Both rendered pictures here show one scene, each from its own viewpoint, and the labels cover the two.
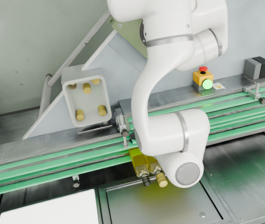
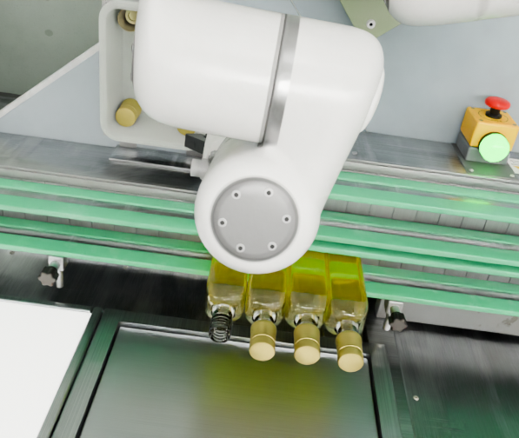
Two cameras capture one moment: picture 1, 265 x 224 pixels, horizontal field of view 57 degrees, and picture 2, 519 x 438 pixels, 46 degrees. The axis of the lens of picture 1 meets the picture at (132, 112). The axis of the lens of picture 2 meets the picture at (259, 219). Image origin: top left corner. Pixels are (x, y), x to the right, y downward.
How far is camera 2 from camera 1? 0.23 m
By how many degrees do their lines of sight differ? 7
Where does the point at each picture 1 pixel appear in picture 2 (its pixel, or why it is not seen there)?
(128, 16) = not seen: outside the picture
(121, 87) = not seen: hidden behind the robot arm
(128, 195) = (169, 360)
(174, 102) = (383, 161)
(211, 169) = (422, 385)
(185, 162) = (257, 174)
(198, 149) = (312, 148)
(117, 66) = not seen: hidden behind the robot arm
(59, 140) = (55, 157)
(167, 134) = (222, 46)
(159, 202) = (240, 405)
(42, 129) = (28, 119)
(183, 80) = (435, 122)
